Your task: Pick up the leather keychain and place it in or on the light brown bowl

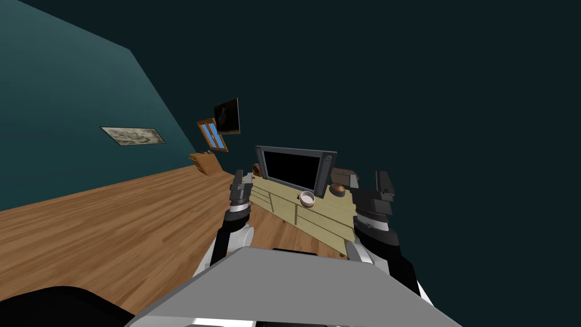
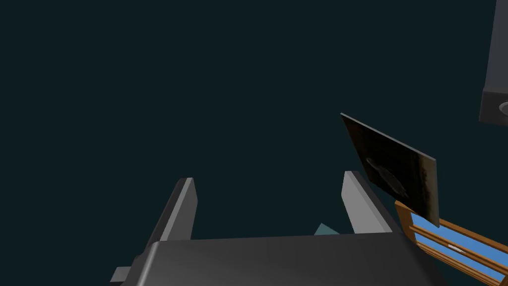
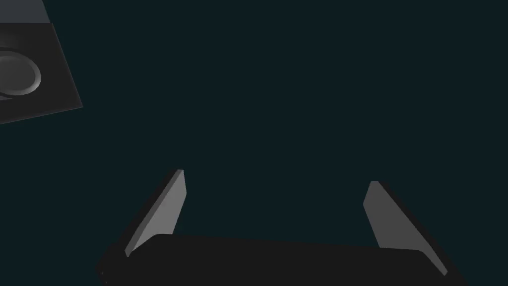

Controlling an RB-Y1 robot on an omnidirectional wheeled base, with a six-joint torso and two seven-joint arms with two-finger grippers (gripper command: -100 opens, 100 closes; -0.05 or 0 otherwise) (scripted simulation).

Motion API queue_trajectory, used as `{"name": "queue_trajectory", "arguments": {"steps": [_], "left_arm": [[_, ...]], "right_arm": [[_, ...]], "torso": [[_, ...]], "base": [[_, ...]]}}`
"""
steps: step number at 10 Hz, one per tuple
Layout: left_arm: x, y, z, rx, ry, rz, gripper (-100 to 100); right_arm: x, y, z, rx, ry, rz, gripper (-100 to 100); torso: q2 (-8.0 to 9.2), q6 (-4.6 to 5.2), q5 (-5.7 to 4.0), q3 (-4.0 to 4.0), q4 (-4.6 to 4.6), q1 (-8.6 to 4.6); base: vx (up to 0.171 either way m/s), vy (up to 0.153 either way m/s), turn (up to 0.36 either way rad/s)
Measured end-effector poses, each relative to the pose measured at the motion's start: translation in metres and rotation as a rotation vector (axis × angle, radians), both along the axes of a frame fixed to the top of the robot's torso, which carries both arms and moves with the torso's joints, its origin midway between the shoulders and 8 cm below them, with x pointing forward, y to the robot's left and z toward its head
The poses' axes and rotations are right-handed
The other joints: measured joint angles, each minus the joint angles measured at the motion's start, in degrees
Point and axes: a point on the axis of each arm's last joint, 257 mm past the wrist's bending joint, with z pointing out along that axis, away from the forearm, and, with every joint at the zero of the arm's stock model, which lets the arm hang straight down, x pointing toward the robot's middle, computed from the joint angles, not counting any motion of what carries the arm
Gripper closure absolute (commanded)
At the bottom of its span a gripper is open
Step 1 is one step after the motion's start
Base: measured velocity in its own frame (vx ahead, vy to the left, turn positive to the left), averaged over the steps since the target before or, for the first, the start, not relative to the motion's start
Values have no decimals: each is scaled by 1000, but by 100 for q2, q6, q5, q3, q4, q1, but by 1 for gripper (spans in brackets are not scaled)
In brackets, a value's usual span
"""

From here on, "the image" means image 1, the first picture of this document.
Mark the pale wooden sideboard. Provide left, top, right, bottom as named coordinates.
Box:
left=242, top=174, right=357, bottom=255

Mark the pale wide wall picture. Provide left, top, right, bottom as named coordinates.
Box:
left=99, top=126, right=166, bottom=147

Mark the grey flat screen television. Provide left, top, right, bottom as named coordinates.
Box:
left=254, top=145, right=339, bottom=200

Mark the brown box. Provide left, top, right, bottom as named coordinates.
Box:
left=331, top=167, right=358, bottom=187

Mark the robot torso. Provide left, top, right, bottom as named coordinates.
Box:
left=124, top=247, right=464, bottom=327

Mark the brown wooden cabinet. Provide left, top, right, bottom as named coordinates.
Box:
left=188, top=152, right=225, bottom=177

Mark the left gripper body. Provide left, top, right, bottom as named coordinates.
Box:
left=228, top=182, right=254, bottom=207

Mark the wooden framed window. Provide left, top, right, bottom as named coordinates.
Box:
left=196, top=118, right=230, bottom=153

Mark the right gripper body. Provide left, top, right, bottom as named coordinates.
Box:
left=351, top=187, right=394, bottom=219

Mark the dark framed picture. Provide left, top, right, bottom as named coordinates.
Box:
left=213, top=97, right=242, bottom=136

